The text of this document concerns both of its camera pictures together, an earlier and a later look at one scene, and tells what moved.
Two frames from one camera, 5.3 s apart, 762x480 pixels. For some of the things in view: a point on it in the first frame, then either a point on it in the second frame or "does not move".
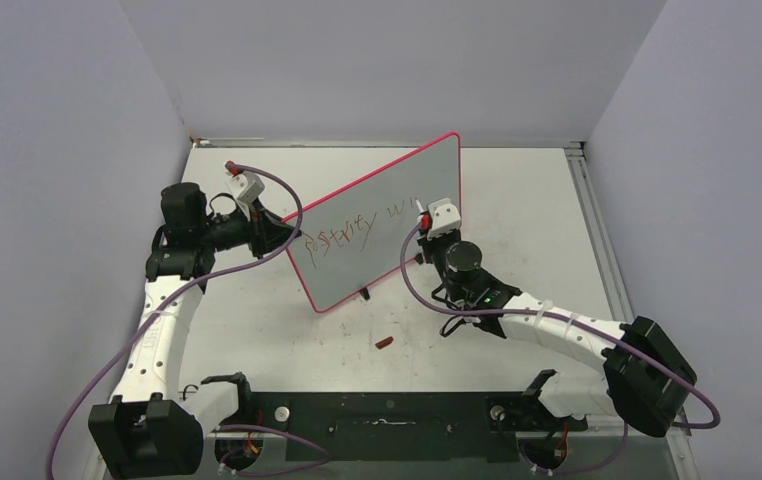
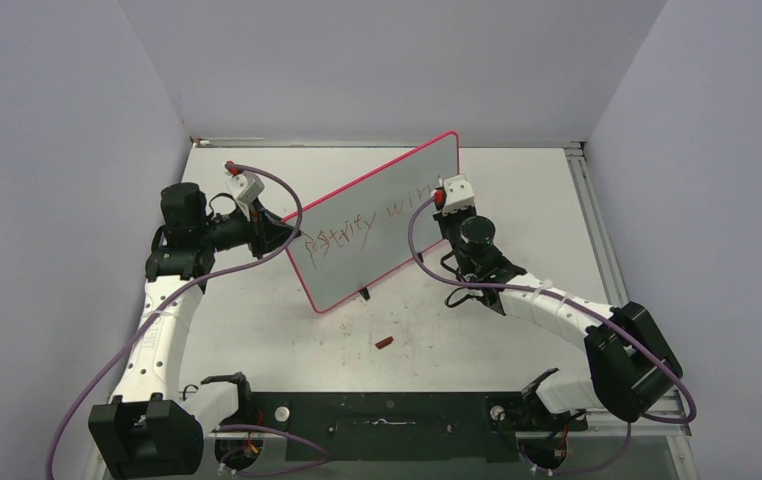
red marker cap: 384,342 does not move
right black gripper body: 435,248 to 450,226
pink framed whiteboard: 351,234 does not move
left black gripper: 257,228 does not move
